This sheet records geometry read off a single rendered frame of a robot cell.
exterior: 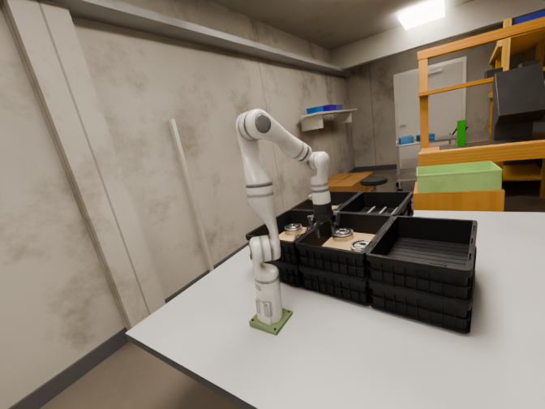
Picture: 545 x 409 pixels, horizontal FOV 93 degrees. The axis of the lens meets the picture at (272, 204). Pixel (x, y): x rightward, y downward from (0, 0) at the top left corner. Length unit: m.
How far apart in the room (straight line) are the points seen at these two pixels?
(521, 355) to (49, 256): 2.33
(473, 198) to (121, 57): 3.11
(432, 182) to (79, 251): 2.89
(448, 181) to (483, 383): 2.03
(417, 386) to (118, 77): 2.54
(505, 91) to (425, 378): 3.02
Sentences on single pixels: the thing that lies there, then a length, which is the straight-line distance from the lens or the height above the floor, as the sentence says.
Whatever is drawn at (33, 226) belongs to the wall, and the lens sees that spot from 2.20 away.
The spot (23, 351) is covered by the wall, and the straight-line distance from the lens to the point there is 2.36.
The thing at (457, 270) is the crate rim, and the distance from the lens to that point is 0.92.
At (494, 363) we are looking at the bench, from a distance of 1.00.
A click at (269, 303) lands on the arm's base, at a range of 1.00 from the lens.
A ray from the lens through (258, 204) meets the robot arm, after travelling 0.85.
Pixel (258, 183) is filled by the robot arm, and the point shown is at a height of 1.24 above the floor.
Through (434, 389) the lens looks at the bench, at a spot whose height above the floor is 0.70.
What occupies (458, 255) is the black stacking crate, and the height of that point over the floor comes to 0.83.
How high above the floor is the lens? 1.39
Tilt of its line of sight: 15 degrees down
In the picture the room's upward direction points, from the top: 10 degrees counter-clockwise
